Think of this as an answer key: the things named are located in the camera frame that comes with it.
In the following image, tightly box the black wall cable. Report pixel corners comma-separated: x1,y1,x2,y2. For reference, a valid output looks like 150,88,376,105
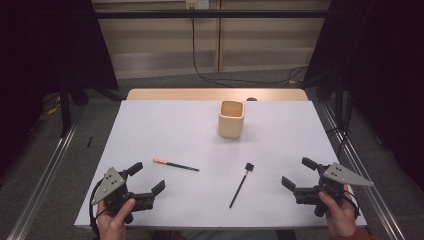
190,8,309,88

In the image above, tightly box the black pencil with orange end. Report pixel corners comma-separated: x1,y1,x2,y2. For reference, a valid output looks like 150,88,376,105
152,158,200,173

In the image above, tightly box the aluminium floor rail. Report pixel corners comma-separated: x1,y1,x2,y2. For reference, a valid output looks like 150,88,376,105
6,109,86,240
319,101,406,240

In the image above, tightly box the white wall socket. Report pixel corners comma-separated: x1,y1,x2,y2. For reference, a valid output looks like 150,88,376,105
185,0,210,10

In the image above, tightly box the black pen with square cap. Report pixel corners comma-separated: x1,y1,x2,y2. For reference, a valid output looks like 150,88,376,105
228,162,255,209

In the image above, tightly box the left hand-held gripper black cable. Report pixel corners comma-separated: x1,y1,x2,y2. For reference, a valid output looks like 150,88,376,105
88,178,105,240

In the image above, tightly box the beige square pen holder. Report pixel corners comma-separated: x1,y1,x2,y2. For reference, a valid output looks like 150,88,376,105
217,100,246,139

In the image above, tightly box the right hand-held gripper black cable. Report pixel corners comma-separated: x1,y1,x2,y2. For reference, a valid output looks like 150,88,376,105
344,189,362,219

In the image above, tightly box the black metal stand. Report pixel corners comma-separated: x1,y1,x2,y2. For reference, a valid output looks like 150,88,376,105
334,71,344,129
59,78,73,138

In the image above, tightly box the hand-held gripper black cable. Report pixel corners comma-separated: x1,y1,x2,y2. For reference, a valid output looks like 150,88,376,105
344,189,362,219
88,178,105,240

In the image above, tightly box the black horizontal frame bar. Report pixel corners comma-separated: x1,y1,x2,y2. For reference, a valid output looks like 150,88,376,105
94,9,331,19

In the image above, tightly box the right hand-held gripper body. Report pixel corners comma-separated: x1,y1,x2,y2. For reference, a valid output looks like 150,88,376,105
293,162,375,218

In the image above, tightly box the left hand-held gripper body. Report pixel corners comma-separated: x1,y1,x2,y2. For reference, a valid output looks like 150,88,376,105
90,166,157,225

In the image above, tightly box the person's left hand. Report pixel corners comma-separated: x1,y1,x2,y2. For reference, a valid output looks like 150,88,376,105
95,198,137,240

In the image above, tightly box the yellow floor cable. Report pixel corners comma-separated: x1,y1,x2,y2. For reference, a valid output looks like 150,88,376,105
46,96,63,116

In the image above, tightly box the black curtain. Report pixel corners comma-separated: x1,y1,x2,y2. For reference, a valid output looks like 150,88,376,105
0,0,119,174
304,0,424,191

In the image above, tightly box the person's right hand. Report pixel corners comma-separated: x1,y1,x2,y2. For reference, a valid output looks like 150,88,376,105
318,184,360,238

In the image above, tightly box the white table cover board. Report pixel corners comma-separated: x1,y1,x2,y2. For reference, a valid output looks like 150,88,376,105
73,99,368,231

